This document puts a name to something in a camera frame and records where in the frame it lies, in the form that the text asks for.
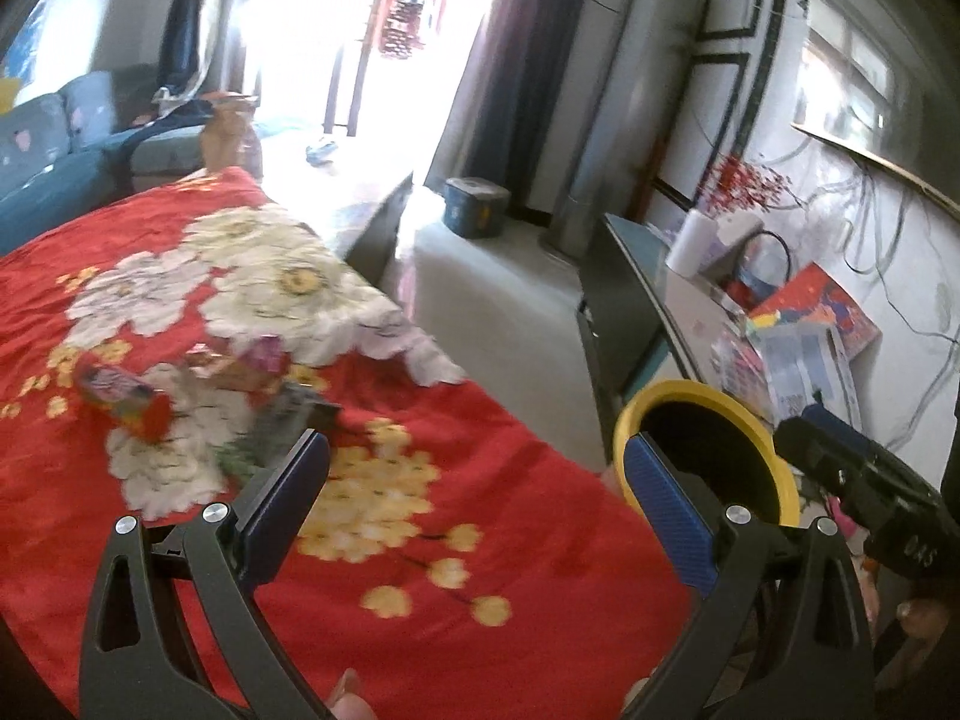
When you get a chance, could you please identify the red artificial flowers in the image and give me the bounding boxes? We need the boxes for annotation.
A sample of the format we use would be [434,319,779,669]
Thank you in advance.
[705,154,796,215]

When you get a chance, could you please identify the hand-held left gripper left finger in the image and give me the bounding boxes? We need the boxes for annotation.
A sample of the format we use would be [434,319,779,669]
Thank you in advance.
[77,427,332,720]

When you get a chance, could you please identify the person's right hand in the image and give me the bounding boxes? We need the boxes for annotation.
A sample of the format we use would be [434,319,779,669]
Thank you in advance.
[896,600,957,642]

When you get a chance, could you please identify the red snack wrapper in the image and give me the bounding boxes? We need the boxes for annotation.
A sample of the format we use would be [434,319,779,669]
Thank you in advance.
[71,364,173,440]

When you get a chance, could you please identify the red floral blanket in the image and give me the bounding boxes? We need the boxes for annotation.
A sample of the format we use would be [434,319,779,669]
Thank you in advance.
[0,165,695,720]

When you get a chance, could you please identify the wall-mounted television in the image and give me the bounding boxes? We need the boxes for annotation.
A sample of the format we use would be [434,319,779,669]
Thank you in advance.
[791,0,960,211]

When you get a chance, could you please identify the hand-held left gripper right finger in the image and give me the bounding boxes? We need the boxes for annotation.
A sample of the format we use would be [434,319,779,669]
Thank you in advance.
[621,433,877,720]

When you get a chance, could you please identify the dark snack wrapper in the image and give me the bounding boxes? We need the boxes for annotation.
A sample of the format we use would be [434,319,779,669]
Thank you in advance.
[255,382,342,466]

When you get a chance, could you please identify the person's left hand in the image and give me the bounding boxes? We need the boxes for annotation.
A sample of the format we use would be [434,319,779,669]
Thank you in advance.
[330,671,380,720]

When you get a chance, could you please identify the white paper towel roll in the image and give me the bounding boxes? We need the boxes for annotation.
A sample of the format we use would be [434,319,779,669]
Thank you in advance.
[666,210,721,277]

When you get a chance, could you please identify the dark wooden coffee table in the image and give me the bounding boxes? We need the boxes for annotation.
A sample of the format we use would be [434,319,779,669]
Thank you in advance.
[247,131,417,286]

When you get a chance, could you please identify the hanging colourful clothes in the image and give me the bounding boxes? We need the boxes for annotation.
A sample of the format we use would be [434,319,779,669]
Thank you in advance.
[367,0,443,61]

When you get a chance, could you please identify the white printed papers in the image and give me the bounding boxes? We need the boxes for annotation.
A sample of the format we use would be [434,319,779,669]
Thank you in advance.
[757,322,863,421]

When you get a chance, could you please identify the glass-topped cabinet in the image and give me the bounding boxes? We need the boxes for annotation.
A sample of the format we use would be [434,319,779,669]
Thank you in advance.
[574,214,758,443]

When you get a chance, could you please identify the blue patterned sofa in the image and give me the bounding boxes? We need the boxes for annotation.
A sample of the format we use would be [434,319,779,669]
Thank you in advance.
[0,67,316,256]

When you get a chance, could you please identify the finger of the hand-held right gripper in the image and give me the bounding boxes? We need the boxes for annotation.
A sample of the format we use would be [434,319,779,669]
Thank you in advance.
[775,405,905,515]

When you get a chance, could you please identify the pink snack wrapper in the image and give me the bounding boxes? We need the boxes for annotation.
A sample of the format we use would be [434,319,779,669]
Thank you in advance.
[187,337,290,391]

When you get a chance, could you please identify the red printed book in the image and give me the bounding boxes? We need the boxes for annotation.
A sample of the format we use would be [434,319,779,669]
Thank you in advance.
[750,262,882,361]

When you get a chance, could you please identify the grey standing air conditioner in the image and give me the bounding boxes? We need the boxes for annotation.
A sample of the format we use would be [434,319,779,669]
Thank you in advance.
[536,0,710,263]

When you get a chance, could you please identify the orange snack bag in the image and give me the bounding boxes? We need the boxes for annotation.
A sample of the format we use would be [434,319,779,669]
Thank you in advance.
[199,94,263,177]

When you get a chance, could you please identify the blue curtain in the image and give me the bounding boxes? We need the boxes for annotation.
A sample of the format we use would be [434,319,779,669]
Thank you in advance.
[154,0,226,98]

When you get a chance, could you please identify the glass balcony door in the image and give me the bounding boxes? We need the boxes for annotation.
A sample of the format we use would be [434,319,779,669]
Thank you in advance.
[225,0,488,143]

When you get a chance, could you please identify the colourful patterned box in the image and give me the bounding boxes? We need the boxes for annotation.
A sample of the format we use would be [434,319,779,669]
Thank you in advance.
[712,315,766,395]

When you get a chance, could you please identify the blue storage box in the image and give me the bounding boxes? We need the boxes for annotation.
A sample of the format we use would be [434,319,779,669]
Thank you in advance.
[442,176,512,237]

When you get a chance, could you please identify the yellow bin with black inside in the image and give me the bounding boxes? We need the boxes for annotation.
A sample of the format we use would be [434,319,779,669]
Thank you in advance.
[613,379,800,526]

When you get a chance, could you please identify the dark curtain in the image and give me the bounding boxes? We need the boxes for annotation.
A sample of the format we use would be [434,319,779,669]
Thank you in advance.
[424,0,601,200]

